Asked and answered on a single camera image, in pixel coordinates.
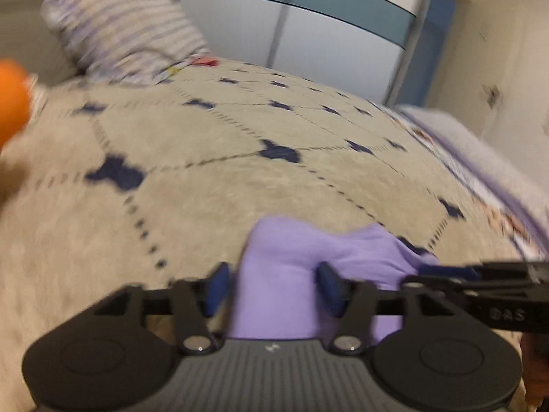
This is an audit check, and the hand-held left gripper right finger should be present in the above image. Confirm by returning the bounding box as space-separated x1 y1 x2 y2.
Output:
316 261 458 355

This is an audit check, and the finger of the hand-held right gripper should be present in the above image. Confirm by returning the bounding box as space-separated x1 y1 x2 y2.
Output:
402 265 482 290

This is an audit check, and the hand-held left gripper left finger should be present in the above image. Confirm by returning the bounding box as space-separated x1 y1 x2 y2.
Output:
91 261 232 355

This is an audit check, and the purple t-shirt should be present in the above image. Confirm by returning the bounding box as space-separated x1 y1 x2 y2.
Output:
225 217 440 344

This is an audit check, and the beige plush blanket navy pattern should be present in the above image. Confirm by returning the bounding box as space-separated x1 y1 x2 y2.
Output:
0 58 528 353

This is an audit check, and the lilac checkered bedsheet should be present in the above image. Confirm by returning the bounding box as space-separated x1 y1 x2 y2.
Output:
392 104 549 228

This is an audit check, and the white door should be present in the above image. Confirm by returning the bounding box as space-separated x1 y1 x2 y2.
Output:
455 0 528 138

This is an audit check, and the wardrobe with sliding doors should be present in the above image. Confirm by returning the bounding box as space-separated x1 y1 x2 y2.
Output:
174 0 436 106

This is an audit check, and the plaid pillow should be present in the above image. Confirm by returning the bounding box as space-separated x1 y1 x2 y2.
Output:
40 0 211 87

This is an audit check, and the orange object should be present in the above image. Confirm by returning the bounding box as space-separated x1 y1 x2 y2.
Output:
0 59 33 152

